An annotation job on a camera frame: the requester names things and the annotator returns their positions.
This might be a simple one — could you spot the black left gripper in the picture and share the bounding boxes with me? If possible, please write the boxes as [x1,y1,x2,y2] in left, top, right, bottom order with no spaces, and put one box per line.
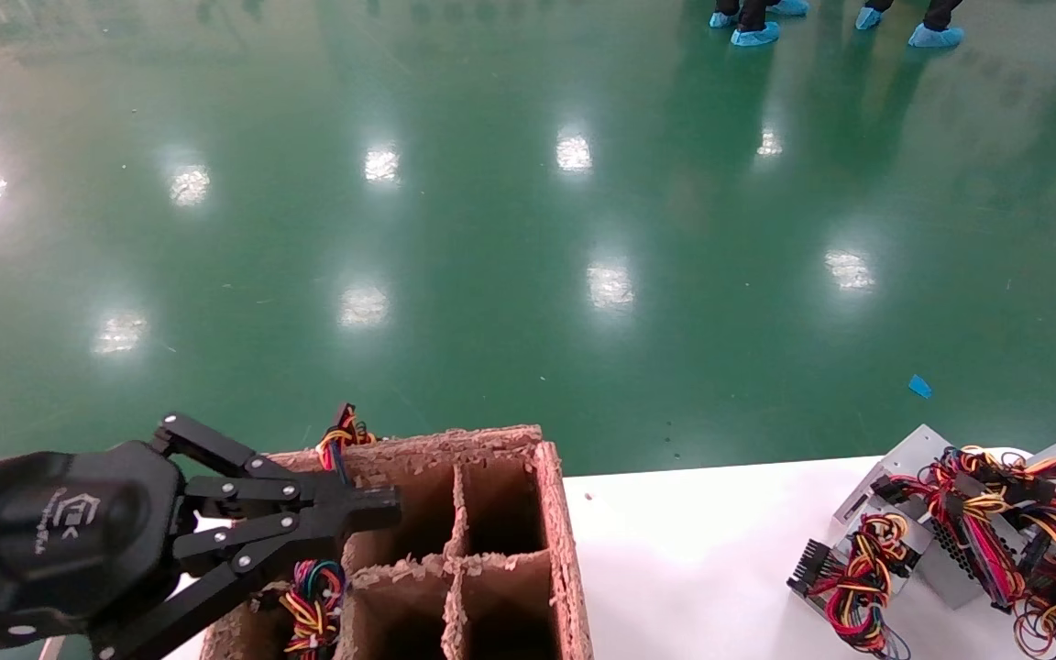
[0,440,402,660]

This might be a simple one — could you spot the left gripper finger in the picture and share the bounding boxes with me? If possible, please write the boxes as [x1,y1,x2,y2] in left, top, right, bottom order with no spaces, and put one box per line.
[155,412,402,515]

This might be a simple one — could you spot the brown cardboard divider box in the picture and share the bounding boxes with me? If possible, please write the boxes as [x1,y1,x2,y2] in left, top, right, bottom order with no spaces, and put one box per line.
[201,424,595,660]

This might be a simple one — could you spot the person black trouser legs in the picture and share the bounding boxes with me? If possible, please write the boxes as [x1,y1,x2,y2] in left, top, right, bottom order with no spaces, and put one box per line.
[867,0,965,31]
[716,0,773,32]

